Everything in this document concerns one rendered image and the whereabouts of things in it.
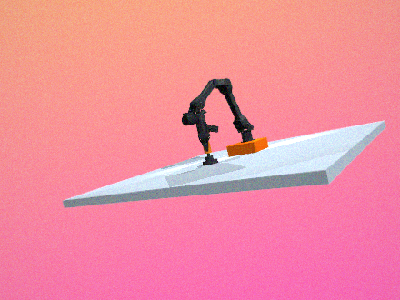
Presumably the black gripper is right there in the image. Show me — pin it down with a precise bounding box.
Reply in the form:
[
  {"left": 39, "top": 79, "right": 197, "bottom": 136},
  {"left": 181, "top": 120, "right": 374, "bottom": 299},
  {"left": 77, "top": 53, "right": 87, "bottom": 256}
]
[{"left": 196, "top": 122, "right": 210, "bottom": 152}]

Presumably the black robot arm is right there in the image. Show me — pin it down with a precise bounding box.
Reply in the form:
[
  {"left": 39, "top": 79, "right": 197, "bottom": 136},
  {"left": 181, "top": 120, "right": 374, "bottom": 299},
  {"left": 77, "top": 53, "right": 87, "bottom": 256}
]
[{"left": 182, "top": 78, "right": 255, "bottom": 143}]

